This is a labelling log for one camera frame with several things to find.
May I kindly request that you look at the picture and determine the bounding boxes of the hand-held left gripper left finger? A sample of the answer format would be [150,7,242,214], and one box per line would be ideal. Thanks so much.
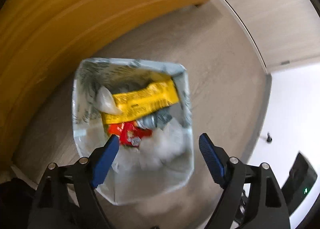
[26,134,120,229]

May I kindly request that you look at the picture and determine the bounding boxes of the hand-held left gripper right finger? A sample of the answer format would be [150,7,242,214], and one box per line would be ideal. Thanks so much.
[199,133,292,229]

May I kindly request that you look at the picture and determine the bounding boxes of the red snack wrapper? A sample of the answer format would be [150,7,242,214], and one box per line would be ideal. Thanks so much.
[108,122,153,148]

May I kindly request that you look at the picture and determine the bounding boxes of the yellow and white snack packet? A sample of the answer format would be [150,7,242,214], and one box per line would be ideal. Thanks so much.
[101,79,180,126]

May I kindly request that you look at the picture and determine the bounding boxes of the white bin with liner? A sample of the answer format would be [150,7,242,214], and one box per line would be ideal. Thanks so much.
[72,57,195,206]

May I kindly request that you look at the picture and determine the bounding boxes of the white crumpled tissue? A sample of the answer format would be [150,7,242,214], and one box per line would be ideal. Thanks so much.
[96,86,123,115]

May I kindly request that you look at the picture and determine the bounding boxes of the silver foil wrapper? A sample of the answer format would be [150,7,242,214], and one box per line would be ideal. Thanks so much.
[135,112,173,130]

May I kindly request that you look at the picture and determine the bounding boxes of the black appliance with green light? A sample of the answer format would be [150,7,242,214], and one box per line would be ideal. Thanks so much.
[281,152,318,208]

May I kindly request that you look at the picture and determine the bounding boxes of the wooden bed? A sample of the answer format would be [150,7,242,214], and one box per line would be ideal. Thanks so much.
[0,0,247,170]

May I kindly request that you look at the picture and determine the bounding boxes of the light wooden door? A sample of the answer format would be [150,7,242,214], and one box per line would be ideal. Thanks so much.
[224,0,320,66]

